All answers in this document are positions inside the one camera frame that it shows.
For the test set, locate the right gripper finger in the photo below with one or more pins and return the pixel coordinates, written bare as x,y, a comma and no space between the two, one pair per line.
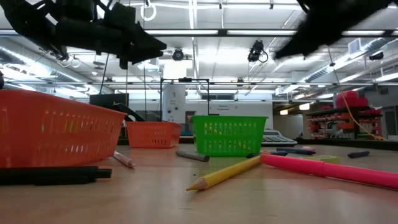
295,49

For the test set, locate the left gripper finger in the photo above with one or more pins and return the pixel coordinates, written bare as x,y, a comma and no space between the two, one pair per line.
149,42
144,56

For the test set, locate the pale pink pencil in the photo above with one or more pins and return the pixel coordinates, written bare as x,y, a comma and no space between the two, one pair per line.
124,160

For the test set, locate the green slotted plastic bin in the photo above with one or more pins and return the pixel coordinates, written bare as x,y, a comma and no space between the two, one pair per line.
228,137

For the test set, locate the grey crayon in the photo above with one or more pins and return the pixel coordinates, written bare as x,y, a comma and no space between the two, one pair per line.
192,156

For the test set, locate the yellow eraser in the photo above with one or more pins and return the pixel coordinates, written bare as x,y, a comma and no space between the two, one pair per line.
325,159

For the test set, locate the neon orange highlighter pen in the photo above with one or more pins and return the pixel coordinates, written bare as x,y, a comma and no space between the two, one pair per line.
326,169

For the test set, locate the yellow pencil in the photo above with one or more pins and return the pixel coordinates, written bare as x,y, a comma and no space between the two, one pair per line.
224,174

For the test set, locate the black pen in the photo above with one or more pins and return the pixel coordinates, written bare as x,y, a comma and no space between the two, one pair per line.
46,175

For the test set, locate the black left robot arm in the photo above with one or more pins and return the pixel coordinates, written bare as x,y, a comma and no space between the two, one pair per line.
28,21

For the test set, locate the shelf rack with red bins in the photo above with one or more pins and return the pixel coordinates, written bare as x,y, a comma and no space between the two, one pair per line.
329,119

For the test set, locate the round black ceiling fixture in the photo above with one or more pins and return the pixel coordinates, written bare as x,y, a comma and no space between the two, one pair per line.
178,54

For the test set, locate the white machine cabinet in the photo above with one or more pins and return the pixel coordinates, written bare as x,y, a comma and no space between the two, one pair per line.
174,104

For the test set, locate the black monitor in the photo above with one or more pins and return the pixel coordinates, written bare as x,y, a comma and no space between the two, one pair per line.
107,100

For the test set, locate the black hole punch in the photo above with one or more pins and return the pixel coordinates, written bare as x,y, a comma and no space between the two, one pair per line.
127,112

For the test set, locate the red storage box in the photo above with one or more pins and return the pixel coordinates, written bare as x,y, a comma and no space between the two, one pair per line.
351,99

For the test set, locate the small orange slotted bin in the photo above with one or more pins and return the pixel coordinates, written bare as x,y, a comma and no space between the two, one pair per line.
154,133

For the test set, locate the grey desk calculator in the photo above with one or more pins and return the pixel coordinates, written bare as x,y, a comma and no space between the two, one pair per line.
278,139

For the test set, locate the large orange slotted bin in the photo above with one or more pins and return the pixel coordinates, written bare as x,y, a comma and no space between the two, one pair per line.
56,130

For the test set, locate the black overhead camera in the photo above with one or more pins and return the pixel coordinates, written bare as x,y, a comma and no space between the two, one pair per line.
255,49

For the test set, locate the black metal background frame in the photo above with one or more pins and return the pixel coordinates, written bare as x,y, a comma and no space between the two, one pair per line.
185,79

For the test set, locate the black metal table frame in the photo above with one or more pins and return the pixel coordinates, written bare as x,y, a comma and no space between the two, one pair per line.
342,143

